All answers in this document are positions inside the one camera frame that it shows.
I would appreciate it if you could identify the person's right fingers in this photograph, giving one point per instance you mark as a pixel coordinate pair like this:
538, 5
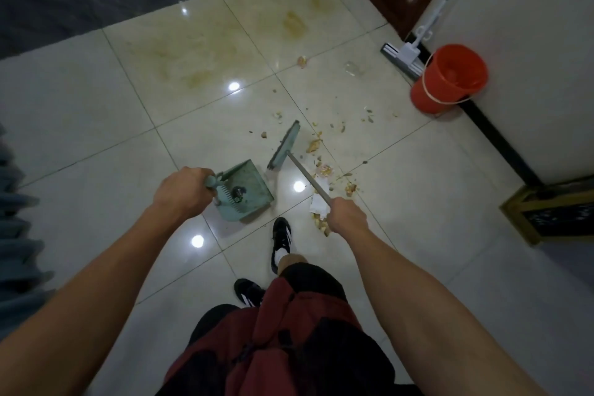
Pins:
333, 217

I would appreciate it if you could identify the green dustpan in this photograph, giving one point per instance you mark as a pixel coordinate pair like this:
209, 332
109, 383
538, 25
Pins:
245, 190

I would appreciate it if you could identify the person's left forearm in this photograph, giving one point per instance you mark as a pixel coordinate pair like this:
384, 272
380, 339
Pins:
88, 289

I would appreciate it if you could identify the white sponge mop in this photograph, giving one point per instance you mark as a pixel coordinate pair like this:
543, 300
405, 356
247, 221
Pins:
417, 38

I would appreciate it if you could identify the black and white shoe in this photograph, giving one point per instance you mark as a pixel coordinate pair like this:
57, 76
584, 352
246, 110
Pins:
281, 238
248, 292

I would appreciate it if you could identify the orange plastic bucket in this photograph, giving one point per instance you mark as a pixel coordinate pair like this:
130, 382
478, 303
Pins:
448, 80

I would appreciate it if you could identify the red and black shorts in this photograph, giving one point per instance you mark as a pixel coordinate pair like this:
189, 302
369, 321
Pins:
283, 335

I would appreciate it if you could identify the person's left hand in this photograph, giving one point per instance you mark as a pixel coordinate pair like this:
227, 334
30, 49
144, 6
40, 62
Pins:
180, 194

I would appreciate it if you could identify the person's right hand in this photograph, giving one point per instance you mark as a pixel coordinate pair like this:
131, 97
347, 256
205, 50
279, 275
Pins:
345, 217

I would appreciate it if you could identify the white sock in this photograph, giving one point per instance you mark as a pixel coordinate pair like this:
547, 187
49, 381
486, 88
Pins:
281, 257

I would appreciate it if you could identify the pile of food scraps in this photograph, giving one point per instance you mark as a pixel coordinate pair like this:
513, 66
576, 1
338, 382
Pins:
325, 154

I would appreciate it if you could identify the wooden framed board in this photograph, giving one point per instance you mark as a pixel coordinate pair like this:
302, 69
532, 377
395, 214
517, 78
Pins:
550, 212

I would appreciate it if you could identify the person's right forearm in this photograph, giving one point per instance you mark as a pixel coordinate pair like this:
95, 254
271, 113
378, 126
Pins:
431, 312

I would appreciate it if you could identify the black and white left shoe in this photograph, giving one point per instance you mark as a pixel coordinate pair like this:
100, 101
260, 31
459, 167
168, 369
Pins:
248, 292

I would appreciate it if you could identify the black and white right shoe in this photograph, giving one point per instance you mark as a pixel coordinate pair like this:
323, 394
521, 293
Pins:
281, 238

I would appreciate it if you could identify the clear plastic wrapper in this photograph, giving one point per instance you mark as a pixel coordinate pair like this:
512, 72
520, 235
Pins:
353, 68

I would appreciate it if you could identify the white crumpled paper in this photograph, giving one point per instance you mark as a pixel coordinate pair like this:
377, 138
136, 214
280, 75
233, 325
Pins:
320, 204

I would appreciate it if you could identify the person's left fingers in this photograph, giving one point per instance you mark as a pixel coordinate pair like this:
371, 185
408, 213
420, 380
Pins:
209, 184

